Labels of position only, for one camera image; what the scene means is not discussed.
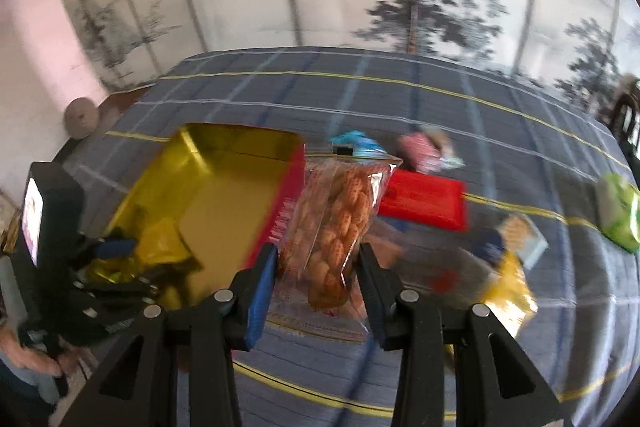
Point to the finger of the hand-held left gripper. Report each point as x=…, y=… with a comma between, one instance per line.
x=120, y=292
x=116, y=247

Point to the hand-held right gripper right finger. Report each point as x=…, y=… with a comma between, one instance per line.
x=373, y=307

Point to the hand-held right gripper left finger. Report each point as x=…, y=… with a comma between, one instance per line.
x=262, y=297

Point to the yellow snack packet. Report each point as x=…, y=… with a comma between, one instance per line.
x=506, y=299
x=160, y=243

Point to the clear plastic snack packet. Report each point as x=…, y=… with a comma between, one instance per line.
x=430, y=269

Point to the golden tin box red outside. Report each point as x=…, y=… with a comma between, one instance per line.
x=225, y=207

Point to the clear packet of orange biscuits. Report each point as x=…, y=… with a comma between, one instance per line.
x=335, y=217

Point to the red snack packet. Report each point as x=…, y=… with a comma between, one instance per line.
x=425, y=199

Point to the blue cracker packet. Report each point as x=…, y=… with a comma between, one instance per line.
x=520, y=233

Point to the person's left hand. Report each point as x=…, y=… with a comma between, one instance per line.
x=12, y=347

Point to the round wooden disc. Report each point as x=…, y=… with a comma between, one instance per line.
x=81, y=118

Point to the brown wooden furniture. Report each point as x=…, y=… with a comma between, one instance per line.
x=120, y=101

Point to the pink patterned snack packet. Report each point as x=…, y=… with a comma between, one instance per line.
x=420, y=152

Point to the light blue snack packet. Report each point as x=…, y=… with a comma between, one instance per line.
x=357, y=144

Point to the small clear cookie packet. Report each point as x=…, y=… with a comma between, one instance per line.
x=442, y=139

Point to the blue checked tablecloth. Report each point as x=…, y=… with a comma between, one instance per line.
x=350, y=87

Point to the green tissue pack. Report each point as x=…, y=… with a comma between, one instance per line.
x=620, y=212

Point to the dark wooden chair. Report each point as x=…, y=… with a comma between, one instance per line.
x=625, y=112

